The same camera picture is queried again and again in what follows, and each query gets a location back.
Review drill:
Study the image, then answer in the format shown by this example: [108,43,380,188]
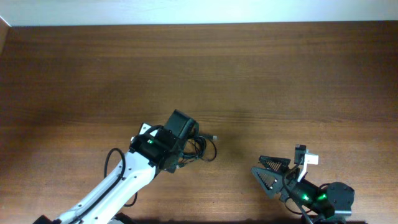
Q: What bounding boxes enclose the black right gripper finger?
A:
[251,167,283,198]
[259,156,290,174]

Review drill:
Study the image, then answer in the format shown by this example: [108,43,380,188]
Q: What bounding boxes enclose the black USB cable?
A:
[177,133,218,170]

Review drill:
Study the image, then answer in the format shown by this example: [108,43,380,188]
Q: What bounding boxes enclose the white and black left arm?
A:
[34,110,199,224]

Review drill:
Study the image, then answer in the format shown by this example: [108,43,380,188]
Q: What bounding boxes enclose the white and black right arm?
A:
[251,156,354,223]

